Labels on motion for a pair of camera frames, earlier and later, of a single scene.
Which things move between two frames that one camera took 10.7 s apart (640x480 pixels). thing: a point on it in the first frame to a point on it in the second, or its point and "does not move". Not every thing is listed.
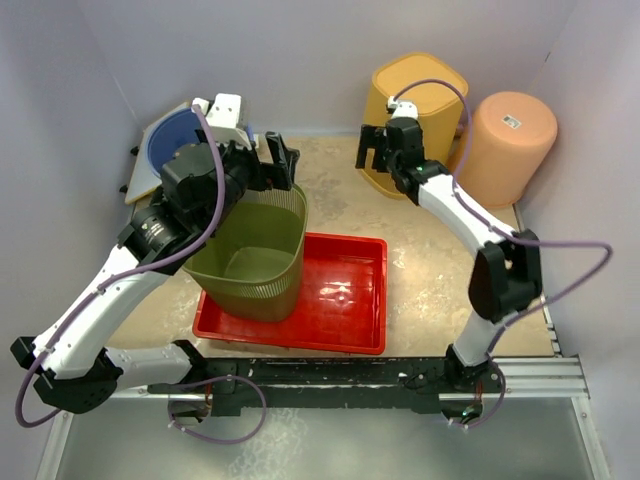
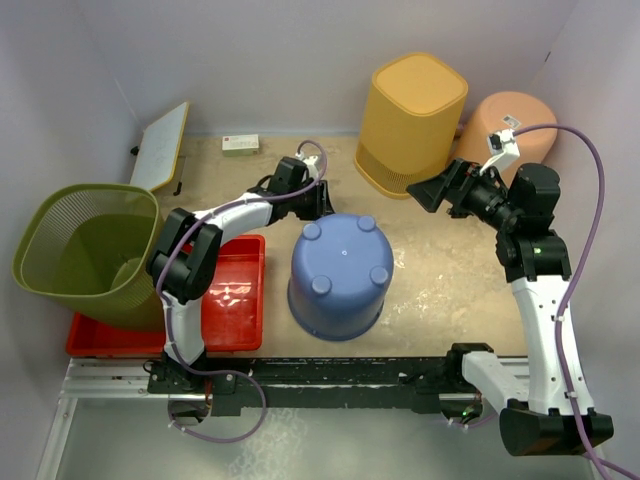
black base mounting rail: (417, 383) does not move
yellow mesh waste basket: (438, 86) does not move
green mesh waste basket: (253, 266) to (90, 244)
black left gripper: (283, 158) to (321, 207)
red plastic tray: (341, 301) to (233, 319)
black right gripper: (371, 137) to (431, 192)
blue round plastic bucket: (168, 132) to (342, 265)
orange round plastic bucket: (510, 137) does not move
